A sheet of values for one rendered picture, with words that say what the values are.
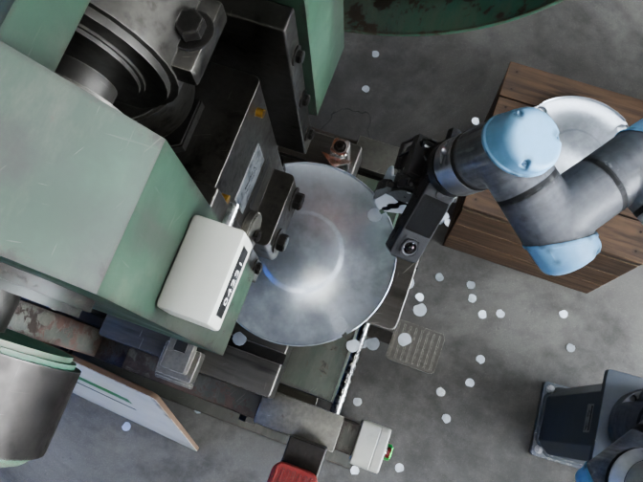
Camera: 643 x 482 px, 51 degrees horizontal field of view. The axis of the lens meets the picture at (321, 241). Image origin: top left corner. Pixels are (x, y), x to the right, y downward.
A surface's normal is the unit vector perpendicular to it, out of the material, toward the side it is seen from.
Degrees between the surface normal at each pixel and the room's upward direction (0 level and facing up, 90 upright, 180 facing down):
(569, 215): 17
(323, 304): 0
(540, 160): 25
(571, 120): 0
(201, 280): 0
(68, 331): 73
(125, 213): 45
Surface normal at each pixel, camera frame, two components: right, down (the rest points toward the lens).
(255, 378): -0.04, -0.25
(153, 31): 0.81, 0.16
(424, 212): 0.19, 0.42
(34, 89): 0.63, 0.04
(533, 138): 0.37, -0.11
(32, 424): 0.91, 0.26
